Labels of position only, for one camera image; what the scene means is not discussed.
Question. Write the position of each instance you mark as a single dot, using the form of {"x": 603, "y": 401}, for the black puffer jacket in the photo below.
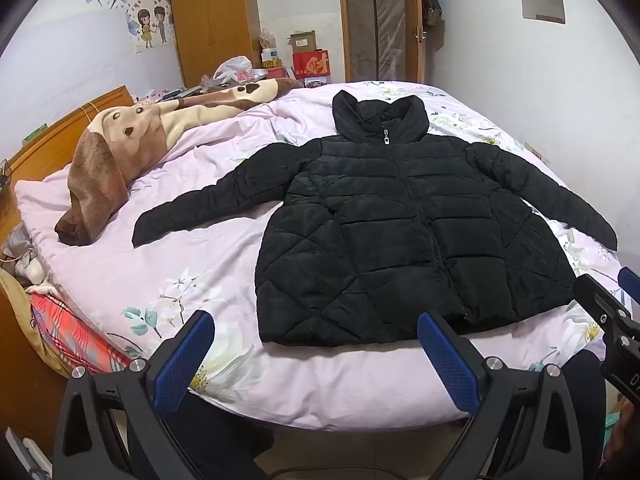
{"x": 390, "y": 220}

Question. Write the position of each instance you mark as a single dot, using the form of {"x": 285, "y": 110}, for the clear snack bag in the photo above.
{"x": 267, "y": 40}

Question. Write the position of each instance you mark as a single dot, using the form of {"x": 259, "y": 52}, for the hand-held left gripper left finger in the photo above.
{"x": 182, "y": 360}

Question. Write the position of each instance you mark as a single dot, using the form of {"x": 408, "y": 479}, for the wooden headboard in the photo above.
{"x": 60, "y": 135}

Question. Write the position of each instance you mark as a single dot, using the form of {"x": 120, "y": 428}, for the brown dog print blanket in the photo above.
{"x": 130, "y": 135}

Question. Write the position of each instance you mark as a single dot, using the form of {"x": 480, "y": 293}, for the red plaid cloth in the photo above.
{"x": 70, "y": 332}

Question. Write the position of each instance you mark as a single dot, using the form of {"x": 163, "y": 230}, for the person's right hand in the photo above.
{"x": 622, "y": 435}

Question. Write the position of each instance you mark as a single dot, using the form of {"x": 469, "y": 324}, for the cartoon couple wall sticker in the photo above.
{"x": 150, "y": 27}

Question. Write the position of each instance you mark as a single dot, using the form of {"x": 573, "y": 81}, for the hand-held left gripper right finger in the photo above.
{"x": 447, "y": 365}

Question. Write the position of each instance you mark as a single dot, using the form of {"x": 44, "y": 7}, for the white power strip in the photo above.
{"x": 27, "y": 455}

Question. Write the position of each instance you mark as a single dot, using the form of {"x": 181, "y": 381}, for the red gift box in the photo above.
{"x": 310, "y": 64}

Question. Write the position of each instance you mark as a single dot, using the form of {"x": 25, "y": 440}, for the brown cardboard box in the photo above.
{"x": 301, "y": 42}

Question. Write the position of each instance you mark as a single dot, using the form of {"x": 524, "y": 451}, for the pink floral bed quilt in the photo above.
{"x": 200, "y": 175}

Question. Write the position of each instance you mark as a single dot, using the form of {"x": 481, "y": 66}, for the person's dark pants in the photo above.
{"x": 220, "y": 440}

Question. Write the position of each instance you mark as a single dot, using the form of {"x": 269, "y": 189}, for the wooden door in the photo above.
{"x": 375, "y": 20}

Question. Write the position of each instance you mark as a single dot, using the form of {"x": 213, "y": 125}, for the hanging dark handbag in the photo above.
{"x": 431, "y": 2}

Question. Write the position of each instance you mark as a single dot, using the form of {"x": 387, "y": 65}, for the cluttered bedside table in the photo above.
{"x": 172, "y": 94}

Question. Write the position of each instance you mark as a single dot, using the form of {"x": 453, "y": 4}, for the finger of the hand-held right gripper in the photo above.
{"x": 595, "y": 295}
{"x": 630, "y": 277}

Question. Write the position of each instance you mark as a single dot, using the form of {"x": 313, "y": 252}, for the white plastic bag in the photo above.
{"x": 234, "y": 69}

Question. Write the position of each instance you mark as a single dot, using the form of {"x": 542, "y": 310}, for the grey crumpled cloth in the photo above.
{"x": 20, "y": 250}

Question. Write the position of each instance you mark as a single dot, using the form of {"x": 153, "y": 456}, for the wooden wardrobe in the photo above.
{"x": 215, "y": 20}

